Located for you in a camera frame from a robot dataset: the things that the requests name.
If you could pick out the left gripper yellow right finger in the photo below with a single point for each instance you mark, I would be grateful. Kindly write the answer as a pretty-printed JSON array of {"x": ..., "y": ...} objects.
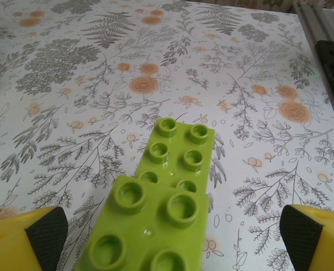
[{"x": 322, "y": 242}]

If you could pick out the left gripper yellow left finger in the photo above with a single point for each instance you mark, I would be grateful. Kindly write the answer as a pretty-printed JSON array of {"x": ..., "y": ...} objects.
[{"x": 11, "y": 245}]

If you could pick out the long lime green lego brick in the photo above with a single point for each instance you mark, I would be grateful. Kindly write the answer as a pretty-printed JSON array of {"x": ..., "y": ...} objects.
[
  {"x": 178, "y": 141},
  {"x": 144, "y": 220}
]

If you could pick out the floral patterned table cover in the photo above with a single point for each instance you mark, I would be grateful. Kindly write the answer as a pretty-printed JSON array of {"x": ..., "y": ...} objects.
[{"x": 70, "y": 113}]

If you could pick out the long aluminium mounting rail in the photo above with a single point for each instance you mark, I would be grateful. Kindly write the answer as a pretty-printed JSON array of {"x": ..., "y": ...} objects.
[{"x": 313, "y": 19}]

